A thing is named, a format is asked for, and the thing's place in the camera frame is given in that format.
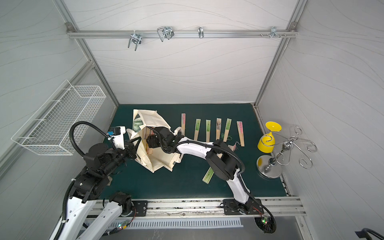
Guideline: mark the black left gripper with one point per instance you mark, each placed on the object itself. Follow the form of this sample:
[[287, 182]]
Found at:
[[131, 149]]

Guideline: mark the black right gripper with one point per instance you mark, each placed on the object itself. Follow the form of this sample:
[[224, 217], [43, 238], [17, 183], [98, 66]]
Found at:
[[152, 141]]

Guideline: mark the cream canvas tote bag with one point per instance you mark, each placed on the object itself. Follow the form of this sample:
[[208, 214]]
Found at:
[[149, 153]]

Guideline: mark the bamboo folding fan green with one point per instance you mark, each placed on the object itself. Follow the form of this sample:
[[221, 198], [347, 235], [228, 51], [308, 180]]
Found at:
[[227, 129], [208, 130]]

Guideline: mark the bamboo folding fan pink tassel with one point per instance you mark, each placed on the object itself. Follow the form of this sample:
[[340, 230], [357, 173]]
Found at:
[[218, 128]]

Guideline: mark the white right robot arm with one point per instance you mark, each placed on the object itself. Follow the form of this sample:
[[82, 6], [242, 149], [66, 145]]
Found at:
[[225, 164]]

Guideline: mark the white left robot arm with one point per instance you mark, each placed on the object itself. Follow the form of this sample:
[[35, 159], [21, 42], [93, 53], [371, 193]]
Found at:
[[86, 188]]

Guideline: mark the metal double hook left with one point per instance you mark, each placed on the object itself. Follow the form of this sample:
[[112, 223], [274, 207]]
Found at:
[[135, 40]]

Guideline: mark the metal double hook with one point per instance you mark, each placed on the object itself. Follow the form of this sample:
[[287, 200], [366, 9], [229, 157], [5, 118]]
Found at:
[[135, 40], [165, 32]]

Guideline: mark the yellow plastic wine glass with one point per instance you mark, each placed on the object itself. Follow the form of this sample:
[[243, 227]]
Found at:
[[267, 142]]

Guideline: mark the metal double hook middle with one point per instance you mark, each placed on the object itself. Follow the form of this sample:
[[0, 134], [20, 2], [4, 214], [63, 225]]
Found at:
[[165, 32]]

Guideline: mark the small metal hook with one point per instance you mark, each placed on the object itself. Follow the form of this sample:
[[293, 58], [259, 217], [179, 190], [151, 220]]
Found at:
[[200, 32]]

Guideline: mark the metal hook right end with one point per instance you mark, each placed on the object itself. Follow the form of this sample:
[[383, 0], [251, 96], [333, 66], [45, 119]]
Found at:
[[274, 33]]

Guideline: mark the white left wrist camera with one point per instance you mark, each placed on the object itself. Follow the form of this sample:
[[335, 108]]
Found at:
[[116, 135]]

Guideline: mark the white wire basket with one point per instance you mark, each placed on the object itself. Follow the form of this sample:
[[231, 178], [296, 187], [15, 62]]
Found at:
[[46, 132]]

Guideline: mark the chrome wire glass rack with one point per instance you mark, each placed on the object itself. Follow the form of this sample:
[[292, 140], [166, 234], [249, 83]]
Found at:
[[270, 165]]

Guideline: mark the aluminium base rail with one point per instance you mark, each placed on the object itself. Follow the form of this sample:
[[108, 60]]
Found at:
[[214, 207]]

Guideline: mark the aluminium crossbar rail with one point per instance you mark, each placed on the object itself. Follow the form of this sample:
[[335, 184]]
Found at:
[[73, 33]]

